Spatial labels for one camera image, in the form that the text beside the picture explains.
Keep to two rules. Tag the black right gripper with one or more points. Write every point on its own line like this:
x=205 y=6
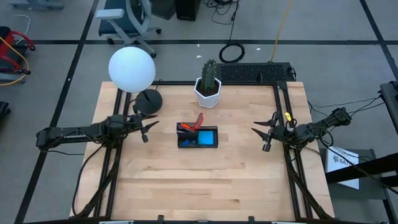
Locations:
x=280 y=133

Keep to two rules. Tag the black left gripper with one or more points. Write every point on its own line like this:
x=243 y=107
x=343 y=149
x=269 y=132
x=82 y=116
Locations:
x=136 y=124

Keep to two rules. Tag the blue cloth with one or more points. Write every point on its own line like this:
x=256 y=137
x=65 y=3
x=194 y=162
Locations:
x=206 y=137

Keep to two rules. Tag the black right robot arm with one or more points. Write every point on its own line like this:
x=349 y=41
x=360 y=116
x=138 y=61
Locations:
x=323 y=126

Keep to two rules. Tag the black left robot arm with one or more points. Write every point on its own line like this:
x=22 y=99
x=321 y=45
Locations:
x=71 y=137

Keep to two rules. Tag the black mesh desk organizer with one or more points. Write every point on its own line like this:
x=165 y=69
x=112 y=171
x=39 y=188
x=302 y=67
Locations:
x=180 y=137

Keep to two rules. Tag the grey blue office chair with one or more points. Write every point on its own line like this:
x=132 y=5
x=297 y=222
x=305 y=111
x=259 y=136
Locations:
x=124 y=25

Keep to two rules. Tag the white globe table lamp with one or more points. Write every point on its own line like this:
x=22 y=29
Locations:
x=132 y=70

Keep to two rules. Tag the white hexagonal plant pot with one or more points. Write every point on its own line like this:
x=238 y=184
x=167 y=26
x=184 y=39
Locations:
x=207 y=101

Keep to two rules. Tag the green cactus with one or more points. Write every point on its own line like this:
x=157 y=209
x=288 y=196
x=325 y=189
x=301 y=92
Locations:
x=208 y=74

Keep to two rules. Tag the white printed paper sheet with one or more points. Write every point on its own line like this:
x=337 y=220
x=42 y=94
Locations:
x=342 y=168

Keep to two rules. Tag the dark grey box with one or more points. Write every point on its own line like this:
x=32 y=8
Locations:
x=163 y=7

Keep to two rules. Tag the black computer tower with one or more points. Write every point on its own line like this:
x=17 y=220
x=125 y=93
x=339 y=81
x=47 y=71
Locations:
x=187 y=9

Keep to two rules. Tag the dark side table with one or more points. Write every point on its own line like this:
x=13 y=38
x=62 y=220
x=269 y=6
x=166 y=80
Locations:
x=370 y=191

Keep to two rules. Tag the red cart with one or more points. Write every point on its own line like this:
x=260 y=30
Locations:
x=7 y=40

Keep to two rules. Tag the black aluminium table frame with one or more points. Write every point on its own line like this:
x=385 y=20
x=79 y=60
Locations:
x=174 y=83

